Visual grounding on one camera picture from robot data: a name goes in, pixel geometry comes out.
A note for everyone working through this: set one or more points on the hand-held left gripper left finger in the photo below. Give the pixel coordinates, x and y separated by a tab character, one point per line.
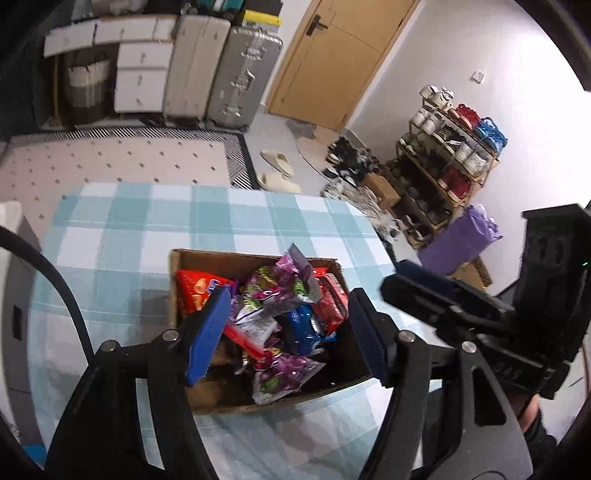
210	332

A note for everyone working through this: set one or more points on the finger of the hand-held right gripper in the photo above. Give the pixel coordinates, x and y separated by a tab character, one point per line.
429	277

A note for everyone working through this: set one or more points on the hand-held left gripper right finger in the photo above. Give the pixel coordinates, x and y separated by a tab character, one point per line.
367	337

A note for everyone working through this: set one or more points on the red white snack packet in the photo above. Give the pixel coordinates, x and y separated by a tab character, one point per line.
251	345

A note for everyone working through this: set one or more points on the red chip bag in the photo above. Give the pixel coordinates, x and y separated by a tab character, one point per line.
196	288

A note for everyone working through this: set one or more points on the dark red snack packet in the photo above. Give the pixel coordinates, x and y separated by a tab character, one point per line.
332	300

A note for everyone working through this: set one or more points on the blue cookie packet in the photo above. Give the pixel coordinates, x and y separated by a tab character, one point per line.
300	327

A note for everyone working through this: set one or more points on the brown cardboard box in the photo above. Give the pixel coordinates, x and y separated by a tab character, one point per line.
221	401

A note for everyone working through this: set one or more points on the purple candy packet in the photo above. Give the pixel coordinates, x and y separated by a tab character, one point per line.
286	374
277	281

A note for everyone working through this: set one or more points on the person's right forearm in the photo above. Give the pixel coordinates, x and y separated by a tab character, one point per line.
531	415

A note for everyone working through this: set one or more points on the purple bag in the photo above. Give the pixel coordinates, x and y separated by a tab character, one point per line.
457	244

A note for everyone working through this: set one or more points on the open cardboard box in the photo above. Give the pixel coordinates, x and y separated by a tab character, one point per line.
473	274

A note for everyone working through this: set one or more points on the wooden shoe rack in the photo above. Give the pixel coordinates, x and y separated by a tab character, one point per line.
438	184

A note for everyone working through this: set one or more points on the small cardboard box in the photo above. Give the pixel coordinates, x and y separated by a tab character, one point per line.
381	191

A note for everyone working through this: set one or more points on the pile of shoes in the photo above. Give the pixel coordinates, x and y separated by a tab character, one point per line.
351	161

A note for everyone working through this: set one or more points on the pair of blue sneakers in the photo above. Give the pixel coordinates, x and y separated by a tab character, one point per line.
491	134

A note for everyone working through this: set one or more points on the beige slipper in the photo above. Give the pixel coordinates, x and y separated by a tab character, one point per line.
277	161
277	182

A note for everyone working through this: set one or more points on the pair of red sneakers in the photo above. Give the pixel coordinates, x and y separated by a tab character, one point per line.
465	116

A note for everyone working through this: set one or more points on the round beige mat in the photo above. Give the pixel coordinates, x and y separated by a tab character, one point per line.
318	150

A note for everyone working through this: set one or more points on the pair of white sneakers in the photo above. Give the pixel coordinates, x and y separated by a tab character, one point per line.
436	96

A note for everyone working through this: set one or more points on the grey door mat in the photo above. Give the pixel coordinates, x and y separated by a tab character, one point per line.
300	129

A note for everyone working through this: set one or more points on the white side table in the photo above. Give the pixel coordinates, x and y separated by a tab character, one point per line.
18	286

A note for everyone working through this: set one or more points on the wooden door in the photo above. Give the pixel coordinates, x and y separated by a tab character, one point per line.
332	55

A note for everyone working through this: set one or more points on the silver suitcase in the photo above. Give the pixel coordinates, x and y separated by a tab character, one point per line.
242	78

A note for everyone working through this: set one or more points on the beige suitcase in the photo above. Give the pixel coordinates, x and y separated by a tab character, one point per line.
196	69

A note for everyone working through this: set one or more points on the white drawer cabinet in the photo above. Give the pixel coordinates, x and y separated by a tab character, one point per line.
138	69

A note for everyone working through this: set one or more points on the woven laundry basket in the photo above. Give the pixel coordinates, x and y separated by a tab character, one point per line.
87	87

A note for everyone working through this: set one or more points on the yellow black box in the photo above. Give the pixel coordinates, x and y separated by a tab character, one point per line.
261	17

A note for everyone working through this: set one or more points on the white light switch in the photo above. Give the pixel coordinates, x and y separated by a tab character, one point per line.
479	76

